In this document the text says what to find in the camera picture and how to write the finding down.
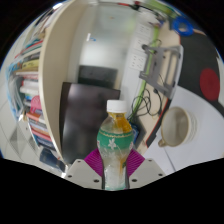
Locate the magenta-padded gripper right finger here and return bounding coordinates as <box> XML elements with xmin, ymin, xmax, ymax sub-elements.
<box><xmin>125</xmin><ymin>148</ymin><xmax>167</xmax><ymax>191</ymax></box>

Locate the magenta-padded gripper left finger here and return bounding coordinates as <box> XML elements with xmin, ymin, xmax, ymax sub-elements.
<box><xmin>64</xmin><ymin>148</ymin><xmax>104</xmax><ymax>191</ymax></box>

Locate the green-labelled clear drink bottle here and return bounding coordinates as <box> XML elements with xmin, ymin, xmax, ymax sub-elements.
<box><xmin>96</xmin><ymin>99</ymin><xmax>135</xmax><ymax>192</ymax></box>

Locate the small blue box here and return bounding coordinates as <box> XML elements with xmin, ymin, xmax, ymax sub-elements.
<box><xmin>129</xmin><ymin>121</ymin><xmax>141</xmax><ymax>145</ymax></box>

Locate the black computer monitor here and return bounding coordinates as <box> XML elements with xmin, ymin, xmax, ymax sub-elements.
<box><xmin>59</xmin><ymin>81</ymin><xmax>122</xmax><ymax>166</ymax></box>

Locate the white ceramic cup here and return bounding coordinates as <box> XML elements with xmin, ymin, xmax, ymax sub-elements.
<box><xmin>157</xmin><ymin>106</ymin><xmax>198</xmax><ymax>148</ymax></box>

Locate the blank white paper sheet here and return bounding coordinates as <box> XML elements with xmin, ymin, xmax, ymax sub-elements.
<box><xmin>146</xmin><ymin>85</ymin><xmax>224</xmax><ymax>172</ymax></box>

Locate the white shelf unit with books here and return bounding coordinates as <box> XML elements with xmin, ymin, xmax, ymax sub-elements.
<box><xmin>4</xmin><ymin>2</ymin><xmax>86</xmax><ymax>174</ymax></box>

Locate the flat round red coaster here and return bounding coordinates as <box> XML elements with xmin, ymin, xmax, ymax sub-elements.
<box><xmin>199</xmin><ymin>68</ymin><xmax>221</xmax><ymax>102</ymax></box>

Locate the black desk mat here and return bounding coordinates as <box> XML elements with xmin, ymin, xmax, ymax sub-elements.
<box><xmin>146</xmin><ymin>31</ymin><xmax>224</xmax><ymax>148</ymax></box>

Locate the black cable tangle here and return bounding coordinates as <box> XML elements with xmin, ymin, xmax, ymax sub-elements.
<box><xmin>128</xmin><ymin>87</ymin><xmax>165</xmax><ymax>122</ymax></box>

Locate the white wall socket row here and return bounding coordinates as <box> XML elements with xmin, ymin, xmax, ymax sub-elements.
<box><xmin>128</xmin><ymin>23</ymin><xmax>154</xmax><ymax>71</ymax></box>

